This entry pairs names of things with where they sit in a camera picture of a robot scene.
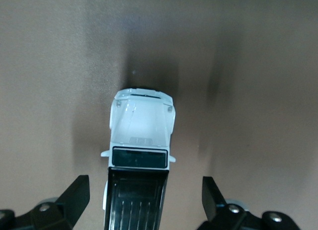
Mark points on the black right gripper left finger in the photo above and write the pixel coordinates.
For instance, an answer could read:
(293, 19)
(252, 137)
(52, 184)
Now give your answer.
(62, 215)

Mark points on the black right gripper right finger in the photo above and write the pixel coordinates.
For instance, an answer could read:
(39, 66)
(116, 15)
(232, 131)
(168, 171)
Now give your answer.
(223, 217)

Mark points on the white jeep toy black bed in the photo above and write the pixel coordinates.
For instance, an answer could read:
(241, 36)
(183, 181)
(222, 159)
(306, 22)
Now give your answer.
(141, 125)

